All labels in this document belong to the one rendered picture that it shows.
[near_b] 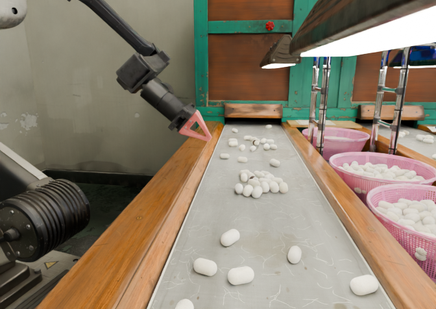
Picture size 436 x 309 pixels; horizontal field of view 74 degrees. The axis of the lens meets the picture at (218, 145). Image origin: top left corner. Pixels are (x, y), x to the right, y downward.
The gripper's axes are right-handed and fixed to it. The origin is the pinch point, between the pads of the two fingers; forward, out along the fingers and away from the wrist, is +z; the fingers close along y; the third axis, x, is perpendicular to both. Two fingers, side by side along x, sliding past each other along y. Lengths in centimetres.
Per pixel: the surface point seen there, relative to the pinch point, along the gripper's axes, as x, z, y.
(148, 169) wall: 103, -14, 171
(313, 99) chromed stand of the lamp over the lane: -27, 23, 42
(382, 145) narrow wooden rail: -31, 54, 39
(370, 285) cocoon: -9.0, 25.8, -39.1
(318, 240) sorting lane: -5.5, 24.4, -26.5
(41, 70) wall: 97, -141, 178
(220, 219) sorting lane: 5.6, 11.3, -20.5
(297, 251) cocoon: -3.9, 19.7, -32.7
